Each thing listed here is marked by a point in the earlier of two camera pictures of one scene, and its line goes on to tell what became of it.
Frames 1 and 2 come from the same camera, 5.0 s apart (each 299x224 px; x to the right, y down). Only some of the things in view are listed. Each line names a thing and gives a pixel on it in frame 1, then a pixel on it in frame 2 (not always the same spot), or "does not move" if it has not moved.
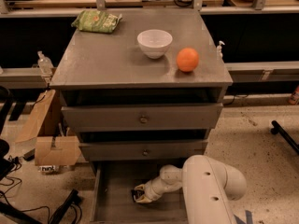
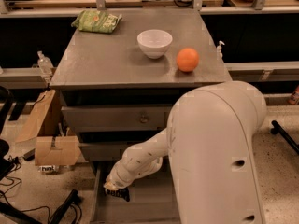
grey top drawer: x=137 y=118 does not move
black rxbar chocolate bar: x=136 y=193 -> x=122 y=192
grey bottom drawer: x=111 y=194 does not move
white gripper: x=151 y=190 -> x=117 y=176
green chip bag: x=96 y=21 does not move
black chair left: x=5 y=163 does not move
